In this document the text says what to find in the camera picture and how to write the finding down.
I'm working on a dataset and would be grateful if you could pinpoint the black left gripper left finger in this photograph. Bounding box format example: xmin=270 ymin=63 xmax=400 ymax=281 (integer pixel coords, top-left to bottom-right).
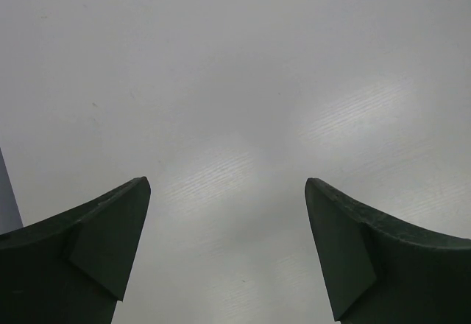
xmin=1 ymin=177 xmax=150 ymax=324

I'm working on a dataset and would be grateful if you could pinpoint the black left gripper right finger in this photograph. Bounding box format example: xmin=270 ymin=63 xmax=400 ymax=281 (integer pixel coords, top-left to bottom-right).
xmin=305 ymin=178 xmax=470 ymax=323

